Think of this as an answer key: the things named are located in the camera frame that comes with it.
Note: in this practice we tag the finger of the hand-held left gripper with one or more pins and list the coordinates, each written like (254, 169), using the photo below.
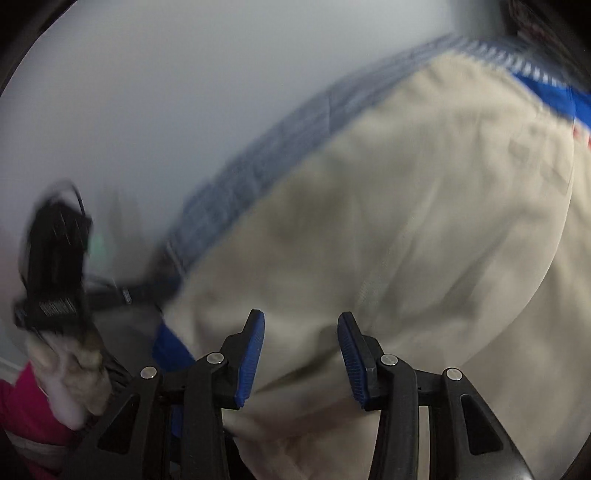
(129, 296)

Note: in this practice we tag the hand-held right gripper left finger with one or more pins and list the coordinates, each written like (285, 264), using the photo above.
(249, 364)

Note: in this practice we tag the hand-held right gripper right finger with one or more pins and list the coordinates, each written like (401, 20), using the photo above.
(351, 364)

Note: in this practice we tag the beige jacket with blue trim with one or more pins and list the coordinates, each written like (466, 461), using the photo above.
(369, 207)

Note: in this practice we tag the person's left hand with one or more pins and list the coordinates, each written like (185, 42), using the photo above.
(69, 383)

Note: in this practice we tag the blue white striped blanket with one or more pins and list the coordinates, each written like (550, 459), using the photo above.
(258, 175)

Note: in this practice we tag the patterned pillow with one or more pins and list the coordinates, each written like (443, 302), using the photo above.
(531, 21)

